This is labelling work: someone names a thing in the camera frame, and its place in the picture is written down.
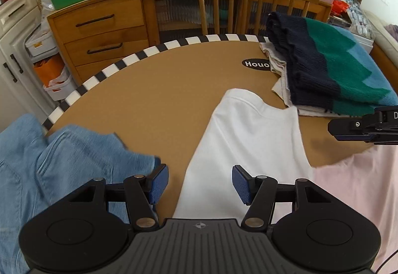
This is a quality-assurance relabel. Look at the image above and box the pink and white t-shirt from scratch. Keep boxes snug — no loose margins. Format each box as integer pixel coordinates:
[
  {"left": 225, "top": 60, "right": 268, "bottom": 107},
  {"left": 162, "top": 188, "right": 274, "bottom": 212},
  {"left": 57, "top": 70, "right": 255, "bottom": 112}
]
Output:
[{"left": 174, "top": 89, "right": 397, "bottom": 273}]

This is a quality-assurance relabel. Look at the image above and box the navy green knit sweater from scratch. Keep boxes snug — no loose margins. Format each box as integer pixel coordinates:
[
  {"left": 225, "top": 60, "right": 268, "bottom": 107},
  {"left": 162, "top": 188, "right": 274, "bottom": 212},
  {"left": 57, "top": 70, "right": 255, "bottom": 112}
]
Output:
[{"left": 266, "top": 12, "right": 397, "bottom": 116}]

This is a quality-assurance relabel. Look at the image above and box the blue denim garment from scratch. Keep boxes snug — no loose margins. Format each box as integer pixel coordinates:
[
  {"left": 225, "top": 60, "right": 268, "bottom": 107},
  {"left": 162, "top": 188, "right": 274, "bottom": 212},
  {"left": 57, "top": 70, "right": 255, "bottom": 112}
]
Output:
[{"left": 1, "top": 114, "right": 160, "bottom": 273}]

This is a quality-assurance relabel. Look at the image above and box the white folded cloth under sweater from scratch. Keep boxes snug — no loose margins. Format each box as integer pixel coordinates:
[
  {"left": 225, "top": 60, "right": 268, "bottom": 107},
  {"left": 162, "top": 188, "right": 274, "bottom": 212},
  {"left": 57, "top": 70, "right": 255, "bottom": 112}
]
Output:
[{"left": 260, "top": 41, "right": 348, "bottom": 118}]

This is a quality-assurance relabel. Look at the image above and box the orange bag on floor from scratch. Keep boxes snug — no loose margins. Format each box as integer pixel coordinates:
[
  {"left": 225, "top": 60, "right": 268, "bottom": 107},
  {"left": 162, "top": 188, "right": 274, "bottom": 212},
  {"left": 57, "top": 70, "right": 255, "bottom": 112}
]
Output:
[{"left": 34, "top": 54, "right": 65, "bottom": 88}]

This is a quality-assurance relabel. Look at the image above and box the white kitchen cabinet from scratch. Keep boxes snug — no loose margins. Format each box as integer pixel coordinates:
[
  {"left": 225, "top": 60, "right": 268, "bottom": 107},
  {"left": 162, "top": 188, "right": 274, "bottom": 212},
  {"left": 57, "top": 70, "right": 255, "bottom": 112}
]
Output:
[{"left": 1, "top": 0, "right": 55, "bottom": 130}]

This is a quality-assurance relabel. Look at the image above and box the wooden sideboard with drawers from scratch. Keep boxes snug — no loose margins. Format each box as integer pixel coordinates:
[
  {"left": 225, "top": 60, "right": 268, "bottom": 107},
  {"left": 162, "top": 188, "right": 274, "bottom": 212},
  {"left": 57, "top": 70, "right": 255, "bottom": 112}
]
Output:
[{"left": 48, "top": 0, "right": 331, "bottom": 85}]

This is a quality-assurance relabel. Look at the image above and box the white storage bin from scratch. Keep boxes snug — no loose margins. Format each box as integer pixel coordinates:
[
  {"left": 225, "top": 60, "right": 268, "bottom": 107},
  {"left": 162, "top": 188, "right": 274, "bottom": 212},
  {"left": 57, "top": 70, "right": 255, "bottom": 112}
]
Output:
[{"left": 25, "top": 25, "right": 57, "bottom": 57}]

